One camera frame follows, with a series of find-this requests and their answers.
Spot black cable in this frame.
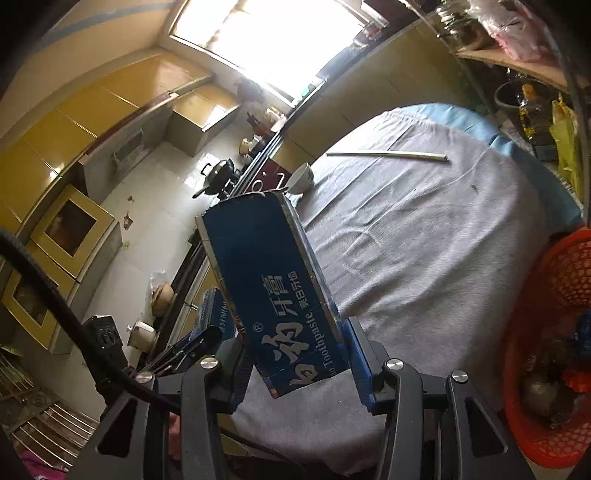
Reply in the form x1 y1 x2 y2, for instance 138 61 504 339
0 230 181 416

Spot blue cloth under tablecloth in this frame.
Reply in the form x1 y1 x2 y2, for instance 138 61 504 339
401 103 583 235

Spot yellow oil bottle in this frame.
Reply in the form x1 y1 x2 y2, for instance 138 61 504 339
519 83 554 146

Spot black wok on stove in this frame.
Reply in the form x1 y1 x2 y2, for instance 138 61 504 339
192 159 242 201

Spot long thin white stick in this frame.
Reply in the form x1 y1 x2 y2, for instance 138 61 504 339
327 151 448 162

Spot white ceramic bowl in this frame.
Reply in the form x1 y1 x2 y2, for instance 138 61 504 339
287 163 315 195

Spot window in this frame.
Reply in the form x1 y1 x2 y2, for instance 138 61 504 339
172 0 367 103

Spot red plastic mesh basket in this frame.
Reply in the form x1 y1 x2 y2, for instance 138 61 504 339
503 229 590 469

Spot grey tablecloth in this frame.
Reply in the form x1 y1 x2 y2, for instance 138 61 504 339
221 108 553 476

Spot dark red oven front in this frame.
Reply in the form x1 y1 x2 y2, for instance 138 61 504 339
245 158 291 193

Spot white plastic bag on shelf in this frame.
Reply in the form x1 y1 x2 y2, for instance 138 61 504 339
468 0 550 63

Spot blue toothpaste box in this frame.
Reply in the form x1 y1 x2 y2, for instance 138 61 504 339
197 190 349 398

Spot yellow plastic bag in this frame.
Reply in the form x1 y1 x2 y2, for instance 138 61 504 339
550 95 583 200

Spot yellow wall cabinets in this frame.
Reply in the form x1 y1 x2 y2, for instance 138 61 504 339
0 50 242 356

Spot metal kitchen shelf rack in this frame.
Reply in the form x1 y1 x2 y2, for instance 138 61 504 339
406 1 590 223

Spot clay pot on counter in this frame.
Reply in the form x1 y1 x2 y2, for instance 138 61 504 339
150 282 174 317

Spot white rice cooker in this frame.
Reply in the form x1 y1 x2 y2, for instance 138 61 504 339
127 320 156 353

